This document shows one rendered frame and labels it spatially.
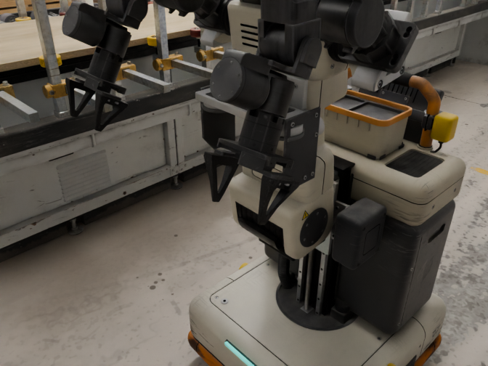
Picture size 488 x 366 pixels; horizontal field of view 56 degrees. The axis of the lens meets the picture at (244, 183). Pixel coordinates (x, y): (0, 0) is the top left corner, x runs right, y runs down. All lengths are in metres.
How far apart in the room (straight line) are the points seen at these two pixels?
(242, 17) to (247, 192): 0.40
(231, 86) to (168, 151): 1.99
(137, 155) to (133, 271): 0.66
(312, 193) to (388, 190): 0.24
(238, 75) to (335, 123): 0.75
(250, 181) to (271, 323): 0.53
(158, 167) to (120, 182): 0.24
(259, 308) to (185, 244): 0.83
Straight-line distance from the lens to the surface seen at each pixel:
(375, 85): 0.84
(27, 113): 1.56
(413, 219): 1.21
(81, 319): 1.99
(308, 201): 1.05
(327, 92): 1.02
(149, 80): 1.84
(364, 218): 1.13
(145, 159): 2.52
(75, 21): 0.94
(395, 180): 1.20
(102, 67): 0.97
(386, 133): 1.25
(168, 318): 1.91
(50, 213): 2.34
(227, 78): 0.60
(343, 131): 1.30
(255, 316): 1.50
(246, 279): 1.62
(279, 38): 0.65
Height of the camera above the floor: 1.37
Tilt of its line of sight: 30 degrees down
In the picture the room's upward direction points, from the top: straight up
